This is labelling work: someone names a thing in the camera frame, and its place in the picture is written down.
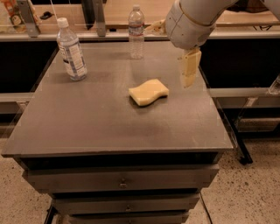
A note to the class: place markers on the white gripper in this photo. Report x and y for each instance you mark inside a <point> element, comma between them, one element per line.
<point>184,29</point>

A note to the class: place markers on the yellow wavy sponge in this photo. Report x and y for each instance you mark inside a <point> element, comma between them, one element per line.
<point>148,92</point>

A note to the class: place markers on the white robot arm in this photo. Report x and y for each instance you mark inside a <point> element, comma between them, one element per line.
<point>221,6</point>

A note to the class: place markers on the clear plastic water bottle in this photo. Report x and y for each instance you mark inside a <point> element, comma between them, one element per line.
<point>136,32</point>

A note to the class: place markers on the blue labelled plastic bottle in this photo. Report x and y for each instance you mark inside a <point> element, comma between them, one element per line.
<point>70,49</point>

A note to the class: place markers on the small black object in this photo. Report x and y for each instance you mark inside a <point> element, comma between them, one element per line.
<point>46,15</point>

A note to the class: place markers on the dark drawer cabinet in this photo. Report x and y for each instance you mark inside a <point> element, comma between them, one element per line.
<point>95,123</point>

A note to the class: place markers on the top drawer with knob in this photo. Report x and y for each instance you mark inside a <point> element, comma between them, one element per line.
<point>85,180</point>

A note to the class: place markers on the drawer with knob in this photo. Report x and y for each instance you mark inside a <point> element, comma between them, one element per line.
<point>127,204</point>
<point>85,180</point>

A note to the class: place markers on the middle drawer with knob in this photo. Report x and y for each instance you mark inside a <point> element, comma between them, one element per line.
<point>127,204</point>

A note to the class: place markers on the colourful snack bag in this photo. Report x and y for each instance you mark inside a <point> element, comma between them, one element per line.
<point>19,16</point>

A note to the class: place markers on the bottom drawer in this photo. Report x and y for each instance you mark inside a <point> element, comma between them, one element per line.
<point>131,218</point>

